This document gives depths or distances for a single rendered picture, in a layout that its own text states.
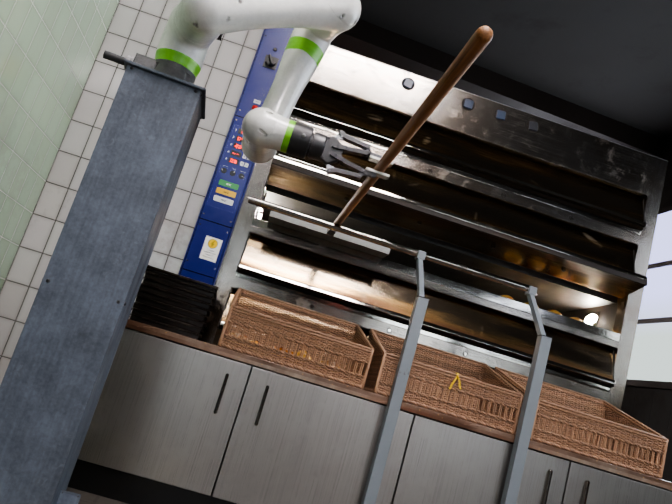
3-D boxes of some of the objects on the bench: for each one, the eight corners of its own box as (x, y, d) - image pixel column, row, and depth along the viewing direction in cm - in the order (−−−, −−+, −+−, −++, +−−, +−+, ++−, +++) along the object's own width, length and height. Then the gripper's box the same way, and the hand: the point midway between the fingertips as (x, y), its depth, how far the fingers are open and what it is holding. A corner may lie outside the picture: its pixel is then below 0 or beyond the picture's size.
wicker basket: (478, 426, 283) (492, 365, 289) (594, 461, 289) (605, 400, 295) (528, 439, 236) (544, 365, 242) (665, 480, 242) (677, 408, 247)
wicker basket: (217, 348, 274) (237, 286, 280) (342, 385, 280) (359, 324, 286) (215, 345, 227) (239, 271, 232) (365, 390, 233) (385, 317, 238)
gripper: (317, 123, 185) (394, 150, 188) (300, 174, 182) (379, 200, 184) (320, 113, 178) (401, 141, 180) (303, 166, 175) (385, 193, 177)
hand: (378, 167), depth 182 cm, fingers closed on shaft, 3 cm apart
